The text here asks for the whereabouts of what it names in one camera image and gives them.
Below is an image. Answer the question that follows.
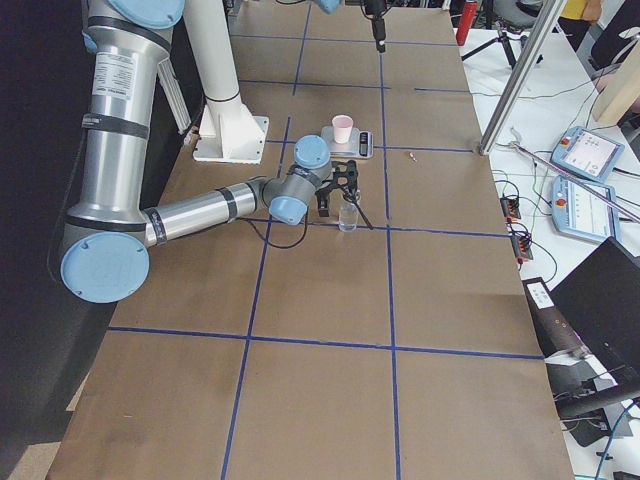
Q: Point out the black monitor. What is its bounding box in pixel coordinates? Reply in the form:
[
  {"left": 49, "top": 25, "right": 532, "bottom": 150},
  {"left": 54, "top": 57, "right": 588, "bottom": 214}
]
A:
[{"left": 551, "top": 237, "right": 640, "bottom": 376}]

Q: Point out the upper blue teach pendant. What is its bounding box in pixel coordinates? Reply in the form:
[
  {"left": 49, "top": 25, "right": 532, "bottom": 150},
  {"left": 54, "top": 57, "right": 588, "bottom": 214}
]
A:
[{"left": 550, "top": 127, "right": 624, "bottom": 183}]

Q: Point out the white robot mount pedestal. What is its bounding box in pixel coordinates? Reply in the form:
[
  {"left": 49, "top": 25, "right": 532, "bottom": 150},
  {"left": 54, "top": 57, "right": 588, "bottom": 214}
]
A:
[{"left": 183, "top": 0, "right": 269, "bottom": 164}]

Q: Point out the silver digital kitchen scale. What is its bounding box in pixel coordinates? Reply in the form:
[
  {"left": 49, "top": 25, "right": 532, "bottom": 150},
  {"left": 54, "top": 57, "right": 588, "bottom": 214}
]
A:
[{"left": 321, "top": 126, "right": 373, "bottom": 159}]

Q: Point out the pink plastic cup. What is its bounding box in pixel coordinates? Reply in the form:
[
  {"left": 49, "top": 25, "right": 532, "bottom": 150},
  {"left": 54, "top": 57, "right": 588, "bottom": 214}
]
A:
[{"left": 331, "top": 114, "right": 354, "bottom": 144}]

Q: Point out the clear glass sauce bottle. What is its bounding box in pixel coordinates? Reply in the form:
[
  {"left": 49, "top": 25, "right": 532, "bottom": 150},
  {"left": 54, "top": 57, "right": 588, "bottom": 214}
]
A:
[{"left": 338, "top": 201, "right": 359, "bottom": 232}]

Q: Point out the black box with label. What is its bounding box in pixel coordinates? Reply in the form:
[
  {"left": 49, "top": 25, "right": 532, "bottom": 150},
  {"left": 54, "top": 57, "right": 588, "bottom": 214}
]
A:
[{"left": 522, "top": 277, "right": 591, "bottom": 359}]

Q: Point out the aluminium frame post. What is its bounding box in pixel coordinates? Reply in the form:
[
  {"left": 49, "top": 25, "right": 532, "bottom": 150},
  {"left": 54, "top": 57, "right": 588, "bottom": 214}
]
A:
[{"left": 478, "top": 0, "right": 567, "bottom": 156}]

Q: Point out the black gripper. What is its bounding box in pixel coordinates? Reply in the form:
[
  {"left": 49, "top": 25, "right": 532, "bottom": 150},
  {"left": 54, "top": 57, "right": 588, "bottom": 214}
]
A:
[
  {"left": 362, "top": 0, "right": 388, "bottom": 53},
  {"left": 315, "top": 160, "right": 374, "bottom": 230}
]

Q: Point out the red cylinder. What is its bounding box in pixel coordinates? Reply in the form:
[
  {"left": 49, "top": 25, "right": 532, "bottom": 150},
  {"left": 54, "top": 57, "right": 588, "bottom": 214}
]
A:
[{"left": 455, "top": 0, "right": 478, "bottom": 46}]

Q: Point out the blue teach pendant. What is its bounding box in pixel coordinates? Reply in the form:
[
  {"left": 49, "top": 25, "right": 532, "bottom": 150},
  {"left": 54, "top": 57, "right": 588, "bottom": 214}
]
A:
[
  {"left": 551, "top": 176, "right": 621, "bottom": 243},
  {"left": 550, "top": 127, "right": 624, "bottom": 183}
]

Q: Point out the lower blue teach pendant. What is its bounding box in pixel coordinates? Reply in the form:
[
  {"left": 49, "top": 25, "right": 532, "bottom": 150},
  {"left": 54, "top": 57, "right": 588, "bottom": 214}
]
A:
[{"left": 551, "top": 176, "right": 621, "bottom": 243}]

